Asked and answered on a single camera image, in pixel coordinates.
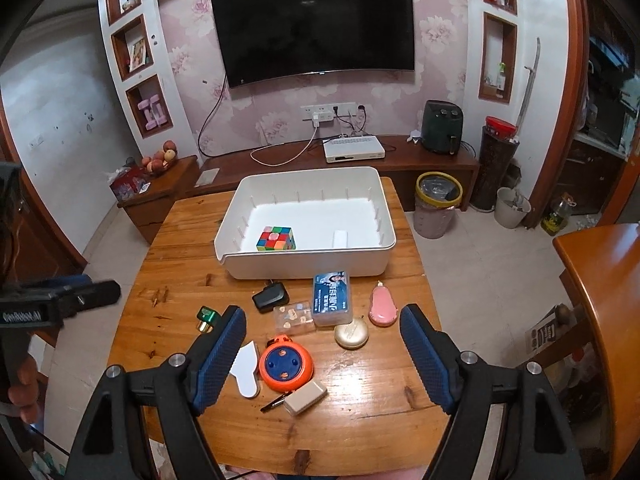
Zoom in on white bucket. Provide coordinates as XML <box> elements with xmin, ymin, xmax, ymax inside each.
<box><xmin>495</xmin><ymin>188</ymin><xmax>532</xmax><ymax>229</ymax></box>

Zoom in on white plastic storage bin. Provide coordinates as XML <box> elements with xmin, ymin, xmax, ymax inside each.
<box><xmin>214</xmin><ymin>167</ymin><xmax>397</xmax><ymax>280</ymax></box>

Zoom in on white oval case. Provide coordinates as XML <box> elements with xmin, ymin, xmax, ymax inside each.
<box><xmin>229</xmin><ymin>341</ymin><xmax>259</xmax><ymax>399</ymax></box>

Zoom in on white charging cable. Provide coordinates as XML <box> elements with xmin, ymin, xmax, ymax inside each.
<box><xmin>248</xmin><ymin>121</ymin><xmax>321</xmax><ymax>168</ymax></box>

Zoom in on red snack bag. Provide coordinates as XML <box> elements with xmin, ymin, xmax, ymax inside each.
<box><xmin>108</xmin><ymin>166</ymin><xmax>148</xmax><ymax>202</ymax></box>

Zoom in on clear sticker plastic box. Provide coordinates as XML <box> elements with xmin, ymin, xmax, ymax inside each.
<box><xmin>272</xmin><ymin>301</ymin><xmax>316</xmax><ymax>337</ymax></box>

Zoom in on orange wooden side table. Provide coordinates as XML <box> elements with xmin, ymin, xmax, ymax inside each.
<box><xmin>553</xmin><ymin>223</ymin><xmax>640</xmax><ymax>477</ymax></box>

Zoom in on white paper on cabinet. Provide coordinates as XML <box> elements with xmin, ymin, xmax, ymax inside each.
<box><xmin>194</xmin><ymin>168</ymin><xmax>219</xmax><ymax>188</ymax></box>

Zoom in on dark stand red lid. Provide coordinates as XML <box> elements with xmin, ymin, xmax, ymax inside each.
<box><xmin>470</xmin><ymin>116</ymin><xmax>520</xmax><ymax>211</ymax></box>

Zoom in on yellow rim trash bin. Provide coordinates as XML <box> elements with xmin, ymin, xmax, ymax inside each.
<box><xmin>413</xmin><ymin>171</ymin><xmax>463</xmax><ymax>240</ymax></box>

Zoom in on pink dumbbells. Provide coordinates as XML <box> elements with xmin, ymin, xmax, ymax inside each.
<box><xmin>137</xmin><ymin>94</ymin><xmax>169</xmax><ymax>131</ymax></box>

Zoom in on black charger adapter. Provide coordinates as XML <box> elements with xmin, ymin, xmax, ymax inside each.
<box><xmin>252</xmin><ymin>282</ymin><xmax>290</xmax><ymax>313</ymax></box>

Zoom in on green gold perfume bottle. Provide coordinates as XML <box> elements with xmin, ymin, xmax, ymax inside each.
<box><xmin>196</xmin><ymin>306</ymin><xmax>220</xmax><ymax>334</ymax></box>

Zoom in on white power strip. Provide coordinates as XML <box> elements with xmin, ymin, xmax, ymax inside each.
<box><xmin>299</xmin><ymin>102</ymin><xmax>358</xmax><ymax>122</ymax></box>

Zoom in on white set-top box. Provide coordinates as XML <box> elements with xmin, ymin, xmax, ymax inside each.
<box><xmin>323</xmin><ymin>136</ymin><xmax>386</xmax><ymax>164</ymax></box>

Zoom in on plush fruit toy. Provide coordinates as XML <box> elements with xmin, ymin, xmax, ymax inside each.
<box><xmin>141</xmin><ymin>140</ymin><xmax>178</xmax><ymax>176</ymax></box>

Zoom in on brown tv cabinet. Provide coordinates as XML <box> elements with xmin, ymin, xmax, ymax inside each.
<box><xmin>186</xmin><ymin>136</ymin><xmax>480</xmax><ymax>211</ymax></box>

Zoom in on oil bottle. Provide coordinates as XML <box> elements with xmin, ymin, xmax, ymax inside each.
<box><xmin>540</xmin><ymin>192</ymin><xmax>576</xmax><ymax>236</ymax></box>

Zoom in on beige rectangular box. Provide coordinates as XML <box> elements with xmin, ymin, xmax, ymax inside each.
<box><xmin>283</xmin><ymin>379</ymin><xmax>328</xmax><ymax>416</ymax></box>

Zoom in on orange blue reel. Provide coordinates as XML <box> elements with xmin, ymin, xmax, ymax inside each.
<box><xmin>258</xmin><ymin>335</ymin><xmax>314</xmax><ymax>393</ymax></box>

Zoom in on black air fryer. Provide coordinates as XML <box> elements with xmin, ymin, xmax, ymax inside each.
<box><xmin>421</xmin><ymin>100</ymin><xmax>463</xmax><ymax>156</ymax></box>

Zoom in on framed photo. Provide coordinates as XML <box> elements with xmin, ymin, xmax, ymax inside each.
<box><xmin>128</xmin><ymin>38</ymin><xmax>148</xmax><ymax>74</ymax></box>

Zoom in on person left hand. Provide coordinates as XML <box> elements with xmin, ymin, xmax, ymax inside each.
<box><xmin>9</xmin><ymin>354</ymin><xmax>39</xmax><ymax>424</ymax></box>

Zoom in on gold round compact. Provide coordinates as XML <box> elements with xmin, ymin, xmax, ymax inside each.
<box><xmin>333</xmin><ymin>318</ymin><xmax>369</xmax><ymax>350</ymax></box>

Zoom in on colourful rubiks cube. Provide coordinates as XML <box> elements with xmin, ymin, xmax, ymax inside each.
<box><xmin>256</xmin><ymin>226</ymin><xmax>296</xmax><ymax>252</ymax></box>

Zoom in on pink oval case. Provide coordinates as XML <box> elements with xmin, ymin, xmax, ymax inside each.
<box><xmin>368</xmin><ymin>282</ymin><xmax>398</xmax><ymax>327</ymax></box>

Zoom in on black pen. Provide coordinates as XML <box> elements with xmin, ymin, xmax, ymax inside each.
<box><xmin>260</xmin><ymin>392</ymin><xmax>290</xmax><ymax>413</ymax></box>

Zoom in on black tv cable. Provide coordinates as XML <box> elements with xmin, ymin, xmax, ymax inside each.
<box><xmin>196</xmin><ymin>77</ymin><xmax>262</xmax><ymax>160</ymax></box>

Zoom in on black flat television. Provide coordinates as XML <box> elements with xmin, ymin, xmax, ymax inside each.
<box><xmin>212</xmin><ymin>0</ymin><xmax>414</xmax><ymax>88</ymax></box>

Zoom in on blue label floss box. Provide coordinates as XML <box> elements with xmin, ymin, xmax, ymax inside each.
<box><xmin>311</xmin><ymin>271</ymin><xmax>352</xmax><ymax>327</ymax></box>

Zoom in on wooden side cabinet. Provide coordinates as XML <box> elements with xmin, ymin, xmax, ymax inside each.
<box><xmin>117</xmin><ymin>155</ymin><xmax>201</xmax><ymax>245</ymax></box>

